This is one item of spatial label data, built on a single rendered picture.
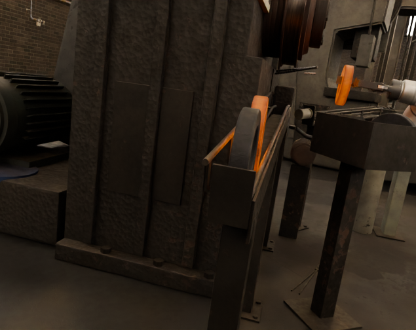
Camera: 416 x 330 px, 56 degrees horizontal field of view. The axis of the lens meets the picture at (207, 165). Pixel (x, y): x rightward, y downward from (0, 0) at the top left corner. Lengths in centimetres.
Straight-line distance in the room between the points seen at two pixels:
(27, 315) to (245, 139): 96
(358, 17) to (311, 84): 80
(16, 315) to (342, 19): 400
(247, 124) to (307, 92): 385
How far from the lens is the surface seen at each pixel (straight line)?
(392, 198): 258
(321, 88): 449
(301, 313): 153
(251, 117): 69
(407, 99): 166
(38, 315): 139
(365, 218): 254
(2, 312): 142
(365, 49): 425
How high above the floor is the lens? 77
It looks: 12 degrees down
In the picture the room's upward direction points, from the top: 8 degrees clockwise
